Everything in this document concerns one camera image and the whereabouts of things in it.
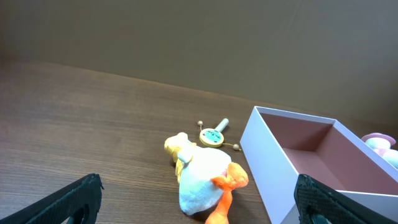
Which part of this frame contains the pink hat doll figure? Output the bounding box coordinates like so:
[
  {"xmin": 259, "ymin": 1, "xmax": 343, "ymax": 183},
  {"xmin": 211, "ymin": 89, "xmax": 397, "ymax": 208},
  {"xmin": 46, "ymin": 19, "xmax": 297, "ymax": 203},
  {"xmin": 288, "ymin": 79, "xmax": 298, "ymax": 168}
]
[{"xmin": 361, "ymin": 133, "xmax": 397, "ymax": 169}]

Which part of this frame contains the wooden rattle drum toy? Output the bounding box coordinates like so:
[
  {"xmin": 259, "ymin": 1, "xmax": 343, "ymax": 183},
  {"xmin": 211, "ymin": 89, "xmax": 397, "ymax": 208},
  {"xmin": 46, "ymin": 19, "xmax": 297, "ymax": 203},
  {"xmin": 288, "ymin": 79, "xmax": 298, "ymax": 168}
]
[{"xmin": 197, "ymin": 118, "xmax": 242, "ymax": 151}]

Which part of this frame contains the white plush duck toy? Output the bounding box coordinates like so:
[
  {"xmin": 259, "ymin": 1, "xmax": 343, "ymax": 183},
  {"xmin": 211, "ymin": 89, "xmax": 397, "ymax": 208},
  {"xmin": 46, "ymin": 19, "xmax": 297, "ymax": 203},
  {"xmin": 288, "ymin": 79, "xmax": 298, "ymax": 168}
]
[{"xmin": 164, "ymin": 133, "xmax": 249, "ymax": 224}]

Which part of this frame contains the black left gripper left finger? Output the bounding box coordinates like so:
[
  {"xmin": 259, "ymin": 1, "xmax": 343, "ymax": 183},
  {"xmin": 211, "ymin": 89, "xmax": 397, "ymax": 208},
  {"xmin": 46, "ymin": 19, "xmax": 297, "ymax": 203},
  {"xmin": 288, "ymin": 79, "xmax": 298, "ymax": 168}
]
[{"xmin": 1, "ymin": 174, "xmax": 104, "ymax": 224}]

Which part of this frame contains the white box pink interior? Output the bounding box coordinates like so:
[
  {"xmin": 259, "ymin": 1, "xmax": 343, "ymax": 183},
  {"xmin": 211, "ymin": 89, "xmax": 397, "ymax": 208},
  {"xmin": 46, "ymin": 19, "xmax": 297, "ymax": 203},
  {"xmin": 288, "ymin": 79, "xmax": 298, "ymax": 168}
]
[{"xmin": 240, "ymin": 106, "xmax": 397, "ymax": 223}]

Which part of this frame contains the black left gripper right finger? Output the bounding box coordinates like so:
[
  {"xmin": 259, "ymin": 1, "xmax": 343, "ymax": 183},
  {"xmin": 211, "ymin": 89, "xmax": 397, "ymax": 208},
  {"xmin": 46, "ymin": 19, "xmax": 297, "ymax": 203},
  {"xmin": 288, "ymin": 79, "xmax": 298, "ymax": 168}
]
[{"xmin": 294, "ymin": 174, "xmax": 397, "ymax": 224}]

